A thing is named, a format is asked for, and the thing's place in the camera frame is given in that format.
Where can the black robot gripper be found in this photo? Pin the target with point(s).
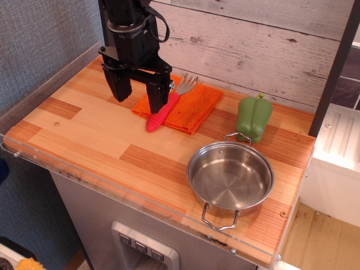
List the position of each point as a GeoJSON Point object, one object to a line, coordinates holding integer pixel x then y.
{"type": "Point", "coordinates": [135, 55]}

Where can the red handled metal fork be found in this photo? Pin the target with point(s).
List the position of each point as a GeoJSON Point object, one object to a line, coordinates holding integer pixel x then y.
{"type": "Point", "coordinates": [186, 84]}

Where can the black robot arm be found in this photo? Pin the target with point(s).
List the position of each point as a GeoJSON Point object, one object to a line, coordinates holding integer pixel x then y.
{"type": "Point", "coordinates": [127, 12]}

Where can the orange folded cloth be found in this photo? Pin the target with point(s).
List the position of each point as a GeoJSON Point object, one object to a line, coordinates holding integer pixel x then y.
{"type": "Point", "coordinates": [189, 112]}

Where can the green toy bell pepper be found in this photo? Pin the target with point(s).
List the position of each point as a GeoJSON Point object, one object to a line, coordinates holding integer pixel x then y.
{"type": "Point", "coordinates": [253, 116]}

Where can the stainless steel pot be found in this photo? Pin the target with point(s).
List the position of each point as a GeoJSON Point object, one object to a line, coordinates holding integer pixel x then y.
{"type": "Point", "coordinates": [230, 179]}

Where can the grey toy fridge cabinet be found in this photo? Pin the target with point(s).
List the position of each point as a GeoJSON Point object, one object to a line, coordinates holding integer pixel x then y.
{"type": "Point", "coordinates": [92, 215]}

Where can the ice dispenser panel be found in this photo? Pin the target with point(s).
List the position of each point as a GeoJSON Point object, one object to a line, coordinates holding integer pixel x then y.
{"type": "Point", "coordinates": [135, 249]}

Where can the clear acrylic edge guard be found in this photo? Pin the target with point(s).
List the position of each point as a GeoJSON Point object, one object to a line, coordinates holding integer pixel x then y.
{"type": "Point", "coordinates": [178, 209]}

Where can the yellow object bottom left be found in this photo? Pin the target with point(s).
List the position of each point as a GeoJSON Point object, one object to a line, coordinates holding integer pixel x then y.
{"type": "Point", "coordinates": [29, 264]}

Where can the white toy sink unit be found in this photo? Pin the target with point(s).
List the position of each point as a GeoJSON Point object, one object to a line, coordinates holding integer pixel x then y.
{"type": "Point", "coordinates": [331, 182]}

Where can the dark grey right post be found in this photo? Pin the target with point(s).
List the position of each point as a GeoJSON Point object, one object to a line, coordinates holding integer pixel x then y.
{"type": "Point", "coordinates": [335, 72]}

